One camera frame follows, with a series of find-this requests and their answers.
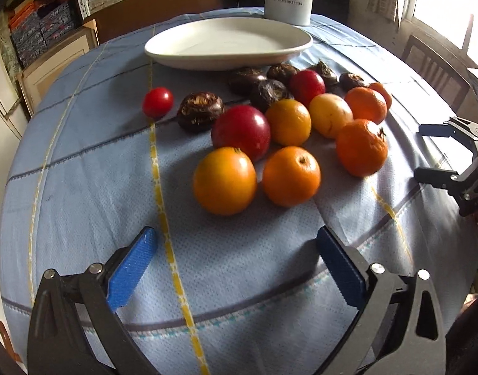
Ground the wrinkled tangerine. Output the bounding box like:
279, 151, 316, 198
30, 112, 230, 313
336, 118, 388, 178

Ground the yellow pale fruit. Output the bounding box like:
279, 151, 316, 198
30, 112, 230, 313
308, 93, 353, 140

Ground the dark water chestnut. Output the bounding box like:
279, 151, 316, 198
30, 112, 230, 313
266, 63, 299, 87
176, 92, 225, 133
339, 72, 367, 92
227, 68, 266, 98
249, 79, 292, 113
308, 60, 338, 91

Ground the red plum back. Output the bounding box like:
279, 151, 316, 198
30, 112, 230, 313
288, 69, 326, 107

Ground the small orange fruit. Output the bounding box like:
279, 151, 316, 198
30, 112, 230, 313
264, 99, 312, 147

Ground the orange with stem dimple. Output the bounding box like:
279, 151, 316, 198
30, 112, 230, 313
262, 147, 322, 208

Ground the large red plum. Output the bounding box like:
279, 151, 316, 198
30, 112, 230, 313
211, 105, 270, 162

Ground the smooth orange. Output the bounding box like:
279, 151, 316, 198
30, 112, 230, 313
192, 147, 257, 216

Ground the small red cherry tomato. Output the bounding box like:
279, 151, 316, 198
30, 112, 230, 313
142, 87, 174, 119

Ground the small orange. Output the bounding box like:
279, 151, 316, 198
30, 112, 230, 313
368, 82, 393, 109

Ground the wooden chair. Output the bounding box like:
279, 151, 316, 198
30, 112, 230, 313
401, 35, 470, 113

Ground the blue checked tablecloth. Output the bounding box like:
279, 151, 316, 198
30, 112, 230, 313
0, 14, 478, 374

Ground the white oval plate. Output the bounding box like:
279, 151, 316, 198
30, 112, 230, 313
144, 17, 313, 71

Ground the framed wooden panel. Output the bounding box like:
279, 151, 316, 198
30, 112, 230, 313
17, 19, 98, 118

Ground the brown wooden cabinet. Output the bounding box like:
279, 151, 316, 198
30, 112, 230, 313
83, 0, 237, 43

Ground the stack of blue patterned boxes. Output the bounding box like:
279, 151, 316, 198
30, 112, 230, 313
10, 1, 78, 68

